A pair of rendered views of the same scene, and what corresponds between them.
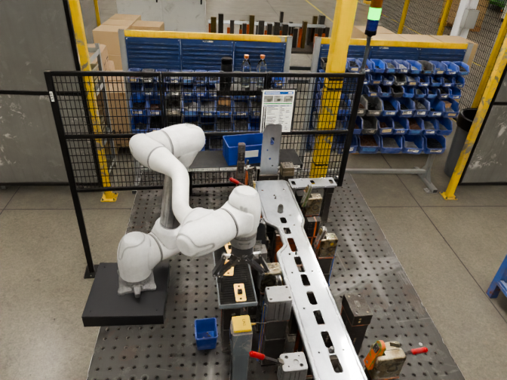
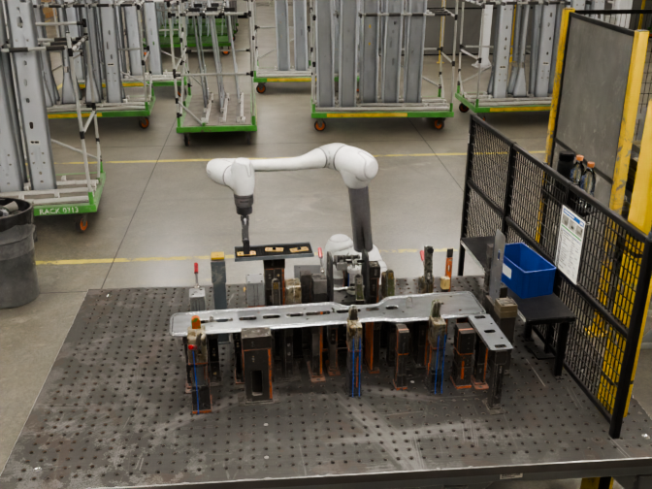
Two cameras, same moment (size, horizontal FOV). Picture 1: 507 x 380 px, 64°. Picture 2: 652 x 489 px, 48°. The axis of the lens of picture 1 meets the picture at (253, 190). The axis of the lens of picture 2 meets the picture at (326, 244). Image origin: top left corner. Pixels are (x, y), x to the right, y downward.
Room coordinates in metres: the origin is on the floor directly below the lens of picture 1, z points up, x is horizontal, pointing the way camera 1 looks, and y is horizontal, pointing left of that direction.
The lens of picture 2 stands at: (1.55, -3.05, 2.56)
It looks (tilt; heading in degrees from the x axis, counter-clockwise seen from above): 24 degrees down; 93
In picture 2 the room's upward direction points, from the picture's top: straight up
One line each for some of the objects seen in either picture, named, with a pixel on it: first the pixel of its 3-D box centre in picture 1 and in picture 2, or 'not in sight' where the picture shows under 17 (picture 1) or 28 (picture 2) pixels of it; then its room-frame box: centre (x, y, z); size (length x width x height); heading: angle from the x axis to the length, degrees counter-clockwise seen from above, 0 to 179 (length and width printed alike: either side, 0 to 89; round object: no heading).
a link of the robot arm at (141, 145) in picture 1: (149, 149); (335, 154); (1.43, 0.43, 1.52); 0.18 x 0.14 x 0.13; 47
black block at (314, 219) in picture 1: (309, 239); (402, 357); (1.75, -0.33, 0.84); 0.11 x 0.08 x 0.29; 102
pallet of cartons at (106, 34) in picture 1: (136, 59); not in sight; (6.01, 1.86, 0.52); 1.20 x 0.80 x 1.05; 4
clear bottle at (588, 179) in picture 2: (261, 71); (587, 184); (2.54, 0.00, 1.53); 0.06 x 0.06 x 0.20
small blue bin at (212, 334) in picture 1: (206, 334); not in sight; (1.16, 0.17, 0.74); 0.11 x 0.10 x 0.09; 12
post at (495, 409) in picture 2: (326, 202); (496, 377); (2.13, -0.47, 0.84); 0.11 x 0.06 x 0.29; 102
